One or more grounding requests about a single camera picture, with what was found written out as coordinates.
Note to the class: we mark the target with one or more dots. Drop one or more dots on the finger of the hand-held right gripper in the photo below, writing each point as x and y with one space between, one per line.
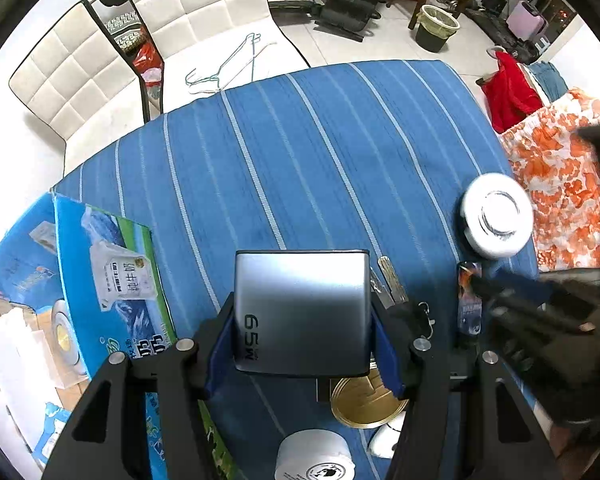
527 287

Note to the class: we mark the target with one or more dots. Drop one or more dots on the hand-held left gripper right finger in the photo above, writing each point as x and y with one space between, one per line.
389 357

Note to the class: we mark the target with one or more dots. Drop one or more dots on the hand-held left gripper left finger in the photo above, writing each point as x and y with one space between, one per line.
219 357

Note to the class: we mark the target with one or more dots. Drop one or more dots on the small printed tube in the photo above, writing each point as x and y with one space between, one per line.
469 300

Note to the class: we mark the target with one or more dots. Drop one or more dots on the bunch of keys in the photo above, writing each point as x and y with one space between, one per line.
394 282

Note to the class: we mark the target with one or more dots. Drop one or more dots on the round tin with shiny lid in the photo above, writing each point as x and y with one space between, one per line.
497 217

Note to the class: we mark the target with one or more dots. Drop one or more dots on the grey charger block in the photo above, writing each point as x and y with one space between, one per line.
300 310

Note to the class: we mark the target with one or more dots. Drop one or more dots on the white cylinder jar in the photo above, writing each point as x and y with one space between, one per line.
312 460

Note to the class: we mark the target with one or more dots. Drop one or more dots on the blue printed cardboard box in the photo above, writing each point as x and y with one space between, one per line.
105 245

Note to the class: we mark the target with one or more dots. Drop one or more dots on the gold round tin lid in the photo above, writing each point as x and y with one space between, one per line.
362 402

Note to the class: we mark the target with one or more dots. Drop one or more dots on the small white rounded object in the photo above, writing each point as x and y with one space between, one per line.
385 437

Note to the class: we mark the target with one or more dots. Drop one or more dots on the orange floral blanket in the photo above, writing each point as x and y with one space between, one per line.
555 175

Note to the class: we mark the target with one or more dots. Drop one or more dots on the red cloth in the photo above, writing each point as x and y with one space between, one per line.
510 92

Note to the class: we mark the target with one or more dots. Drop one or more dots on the blue denim cloth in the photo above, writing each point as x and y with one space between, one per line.
550 80

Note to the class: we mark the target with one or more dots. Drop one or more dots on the blue striped bedsheet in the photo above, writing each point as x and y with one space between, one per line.
305 160

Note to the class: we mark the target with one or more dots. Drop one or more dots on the black floor exercise machine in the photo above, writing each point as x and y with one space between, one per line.
505 40

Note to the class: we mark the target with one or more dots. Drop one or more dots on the pink suitcase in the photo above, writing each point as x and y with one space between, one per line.
527 20

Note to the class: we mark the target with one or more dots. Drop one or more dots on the dark trash bin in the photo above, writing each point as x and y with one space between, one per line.
436 27

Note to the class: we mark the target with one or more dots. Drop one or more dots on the small black speaker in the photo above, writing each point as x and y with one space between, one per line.
494 0

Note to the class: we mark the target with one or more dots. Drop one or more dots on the red plastic bag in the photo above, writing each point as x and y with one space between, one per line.
145 57

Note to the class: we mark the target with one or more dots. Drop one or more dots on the white padded chair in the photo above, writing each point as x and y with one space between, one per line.
205 15
75 75

